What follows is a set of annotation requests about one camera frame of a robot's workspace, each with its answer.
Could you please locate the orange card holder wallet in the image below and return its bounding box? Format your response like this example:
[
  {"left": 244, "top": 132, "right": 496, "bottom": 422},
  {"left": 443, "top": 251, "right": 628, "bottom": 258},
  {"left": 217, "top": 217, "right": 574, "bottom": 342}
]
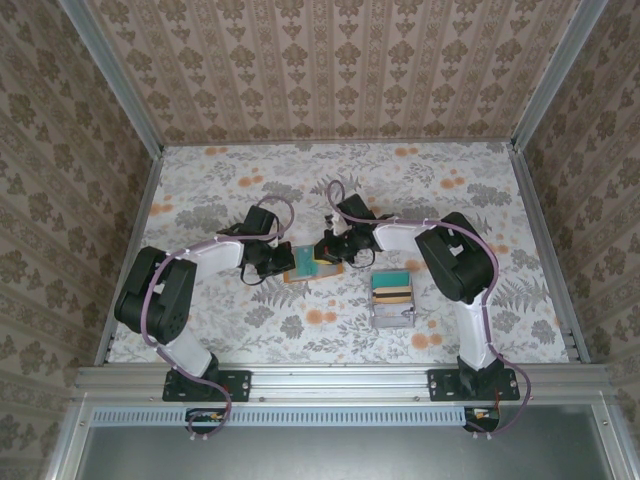
[{"left": 282, "top": 243, "right": 345, "bottom": 284}]

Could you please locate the teal card with print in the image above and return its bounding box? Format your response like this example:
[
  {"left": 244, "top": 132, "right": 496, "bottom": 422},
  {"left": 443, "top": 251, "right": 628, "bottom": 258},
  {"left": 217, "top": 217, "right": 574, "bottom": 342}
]
[{"left": 293, "top": 246, "right": 317, "bottom": 277}]

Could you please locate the plain teal card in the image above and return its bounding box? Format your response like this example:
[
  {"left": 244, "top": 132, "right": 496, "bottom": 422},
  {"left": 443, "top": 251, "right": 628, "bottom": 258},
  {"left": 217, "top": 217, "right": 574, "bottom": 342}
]
[{"left": 372, "top": 271, "right": 412, "bottom": 290}]

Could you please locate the tan card with black stripe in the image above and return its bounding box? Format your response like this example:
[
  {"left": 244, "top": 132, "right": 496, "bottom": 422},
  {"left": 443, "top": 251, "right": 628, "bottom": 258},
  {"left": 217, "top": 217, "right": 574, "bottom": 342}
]
[{"left": 372, "top": 285, "right": 414, "bottom": 306}]

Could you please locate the clear plastic card box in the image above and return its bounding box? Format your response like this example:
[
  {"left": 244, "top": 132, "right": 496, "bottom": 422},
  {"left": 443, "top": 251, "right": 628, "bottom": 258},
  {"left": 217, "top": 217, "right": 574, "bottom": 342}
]
[{"left": 368, "top": 271, "right": 417, "bottom": 330}]

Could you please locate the floral patterned table cover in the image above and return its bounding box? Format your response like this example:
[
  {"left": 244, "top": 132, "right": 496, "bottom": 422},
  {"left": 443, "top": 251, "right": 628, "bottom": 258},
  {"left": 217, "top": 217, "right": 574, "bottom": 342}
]
[{"left": 107, "top": 142, "right": 571, "bottom": 365}]

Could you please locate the grey sheet metal panel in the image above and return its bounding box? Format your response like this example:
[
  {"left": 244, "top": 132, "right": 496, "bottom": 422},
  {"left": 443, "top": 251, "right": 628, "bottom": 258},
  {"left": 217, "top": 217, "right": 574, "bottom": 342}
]
[{"left": 82, "top": 424, "right": 604, "bottom": 480}]

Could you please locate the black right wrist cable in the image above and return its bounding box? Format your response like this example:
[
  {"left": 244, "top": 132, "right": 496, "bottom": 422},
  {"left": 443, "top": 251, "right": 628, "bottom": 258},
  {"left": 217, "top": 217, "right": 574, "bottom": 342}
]
[{"left": 349, "top": 247, "right": 377, "bottom": 269}]

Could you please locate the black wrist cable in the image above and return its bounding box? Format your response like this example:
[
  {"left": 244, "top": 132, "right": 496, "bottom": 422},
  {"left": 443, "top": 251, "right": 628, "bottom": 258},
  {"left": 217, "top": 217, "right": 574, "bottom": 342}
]
[
  {"left": 239, "top": 264, "right": 266, "bottom": 287},
  {"left": 349, "top": 247, "right": 377, "bottom": 269}
]

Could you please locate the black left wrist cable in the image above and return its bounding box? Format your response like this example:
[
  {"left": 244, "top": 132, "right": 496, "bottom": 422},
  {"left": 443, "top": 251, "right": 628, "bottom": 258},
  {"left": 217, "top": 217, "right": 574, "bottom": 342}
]
[{"left": 239, "top": 264, "right": 266, "bottom": 287}]

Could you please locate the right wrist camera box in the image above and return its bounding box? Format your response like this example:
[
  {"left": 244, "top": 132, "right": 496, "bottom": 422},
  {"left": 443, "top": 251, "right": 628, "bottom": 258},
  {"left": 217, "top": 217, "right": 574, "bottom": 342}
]
[{"left": 335, "top": 193, "right": 377, "bottom": 222}]

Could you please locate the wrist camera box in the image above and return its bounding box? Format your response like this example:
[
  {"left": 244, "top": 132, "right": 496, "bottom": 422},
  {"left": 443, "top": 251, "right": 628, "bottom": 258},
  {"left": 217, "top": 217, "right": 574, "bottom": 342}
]
[
  {"left": 243, "top": 205, "right": 277, "bottom": 235},
  {"left": 335, "top": 193, "right": 377, "bottom": 222}
]

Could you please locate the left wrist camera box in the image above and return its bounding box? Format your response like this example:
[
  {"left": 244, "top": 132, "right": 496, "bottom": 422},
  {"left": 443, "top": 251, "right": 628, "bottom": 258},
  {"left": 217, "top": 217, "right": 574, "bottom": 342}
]
[{"left": 243, "top": 205, "right": 277, "bottom": 235}]

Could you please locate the aluminium side rail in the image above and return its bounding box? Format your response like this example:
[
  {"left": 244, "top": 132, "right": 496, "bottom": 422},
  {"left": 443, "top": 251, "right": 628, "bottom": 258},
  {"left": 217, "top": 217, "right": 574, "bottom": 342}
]
[
  {"left": 507, "top": 142, "right": 592, "bottom": 365},
  {"left": 93, "top": 147, "right": 166, "bottom": 366}
]

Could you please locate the aluminium mounting rail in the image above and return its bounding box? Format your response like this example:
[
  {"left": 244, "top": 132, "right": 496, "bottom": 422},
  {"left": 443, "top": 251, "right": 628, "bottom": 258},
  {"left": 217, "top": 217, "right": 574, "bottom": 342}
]
[{"left": 72, "top": 363, "right": 614, "bottom": 402}]

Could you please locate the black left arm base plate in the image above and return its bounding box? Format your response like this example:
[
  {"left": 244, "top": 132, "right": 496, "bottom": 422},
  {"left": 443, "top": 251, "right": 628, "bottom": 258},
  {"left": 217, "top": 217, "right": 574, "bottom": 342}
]
[{"left": 162, "top": 368, "right": 252, "bottom": 403}]

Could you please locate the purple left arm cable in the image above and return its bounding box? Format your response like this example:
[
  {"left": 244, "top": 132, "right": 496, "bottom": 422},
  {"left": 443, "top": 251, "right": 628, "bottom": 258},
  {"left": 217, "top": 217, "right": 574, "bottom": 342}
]
[{"left": 142, "top": 195, "right": 295, "bottom": 444}]

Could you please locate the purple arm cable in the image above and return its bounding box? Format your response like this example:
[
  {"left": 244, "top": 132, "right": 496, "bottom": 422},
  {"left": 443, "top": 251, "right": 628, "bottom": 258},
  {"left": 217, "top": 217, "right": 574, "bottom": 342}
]
[
  {"left": 142, "top": 195, "right": 295, "bottom": 444},
  {"left": 327, "top": 179, "right": 532, "bottom": 442}
]

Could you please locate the grey slotted cable duct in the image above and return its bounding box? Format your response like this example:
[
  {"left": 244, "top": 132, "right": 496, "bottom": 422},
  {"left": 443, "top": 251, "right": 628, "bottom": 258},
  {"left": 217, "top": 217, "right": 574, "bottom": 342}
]
[{"left": 91, "top": 404, "right": 470, "bottom": 428}]

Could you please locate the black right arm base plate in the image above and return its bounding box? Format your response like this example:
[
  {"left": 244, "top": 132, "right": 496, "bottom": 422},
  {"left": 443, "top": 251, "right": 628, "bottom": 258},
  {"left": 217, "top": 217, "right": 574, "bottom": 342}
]
[{"left": 428, "top": 368, "right": 521, "bottom": 403}]

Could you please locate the aluminium frame post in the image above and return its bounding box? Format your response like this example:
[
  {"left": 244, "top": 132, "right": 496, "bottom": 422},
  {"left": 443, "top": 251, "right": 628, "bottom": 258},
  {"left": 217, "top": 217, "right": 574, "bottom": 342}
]
[
  {"left": 510, "top": 0, "right": 611, "bottom": 154},
  {"left": 55, "top": 0, "right": 166, "bottom": 156}
]

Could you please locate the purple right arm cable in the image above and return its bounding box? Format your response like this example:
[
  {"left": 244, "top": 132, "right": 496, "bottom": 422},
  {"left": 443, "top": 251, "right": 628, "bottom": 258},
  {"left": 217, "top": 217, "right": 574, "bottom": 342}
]
[{"left": 327, "top": 179, "right": 532, "bottom": 442}]

